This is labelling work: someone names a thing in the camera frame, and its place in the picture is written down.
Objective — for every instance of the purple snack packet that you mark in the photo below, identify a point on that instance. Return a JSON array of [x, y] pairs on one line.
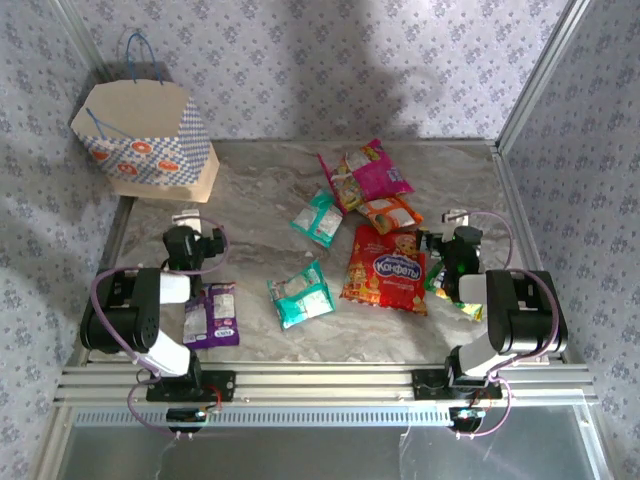
[[215, 320]]

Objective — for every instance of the grey metal sheet panel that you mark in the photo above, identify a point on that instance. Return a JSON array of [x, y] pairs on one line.
[[300, 455]]

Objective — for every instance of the small teal snack packet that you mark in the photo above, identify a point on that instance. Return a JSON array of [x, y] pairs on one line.
[[317, 220]]

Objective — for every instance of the pink snack packet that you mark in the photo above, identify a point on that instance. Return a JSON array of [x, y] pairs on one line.
[[380, 175]]

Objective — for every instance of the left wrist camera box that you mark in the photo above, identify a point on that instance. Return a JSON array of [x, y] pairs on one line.
[[186, 219]]

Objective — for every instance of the orange snack packet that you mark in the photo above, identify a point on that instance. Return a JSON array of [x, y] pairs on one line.
[[392, 215]]

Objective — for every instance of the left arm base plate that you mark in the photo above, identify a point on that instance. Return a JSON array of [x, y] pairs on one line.
[[225, 385]]

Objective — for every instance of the aluminium frame post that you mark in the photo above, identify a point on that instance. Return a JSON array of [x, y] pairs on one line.
[[75, 25], [539, 75]]

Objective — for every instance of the red candy bag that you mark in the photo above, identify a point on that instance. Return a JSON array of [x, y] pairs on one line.
[[385, 280]]

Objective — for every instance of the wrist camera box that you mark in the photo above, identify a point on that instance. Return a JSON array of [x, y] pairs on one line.
[[455, 216], [186, 219]]

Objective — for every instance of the blue checkered paper bag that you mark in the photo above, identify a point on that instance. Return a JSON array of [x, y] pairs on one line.
[[150, 155]]

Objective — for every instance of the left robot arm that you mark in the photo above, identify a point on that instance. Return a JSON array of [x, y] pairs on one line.
[[120, 315]]

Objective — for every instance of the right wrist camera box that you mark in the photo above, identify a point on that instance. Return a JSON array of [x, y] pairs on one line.
[[455, 216]]

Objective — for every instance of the aluminium side rail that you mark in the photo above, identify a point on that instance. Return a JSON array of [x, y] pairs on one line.
[[515, 200]]

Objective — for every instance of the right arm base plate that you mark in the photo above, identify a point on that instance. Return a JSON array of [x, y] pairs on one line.
[[425, 385]]

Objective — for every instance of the green yellow snack packet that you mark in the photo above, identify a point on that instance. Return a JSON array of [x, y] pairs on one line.
[[472, 311]]

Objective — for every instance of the large teal snack packet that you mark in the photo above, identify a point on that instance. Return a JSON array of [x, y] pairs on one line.
[[300, 297]]

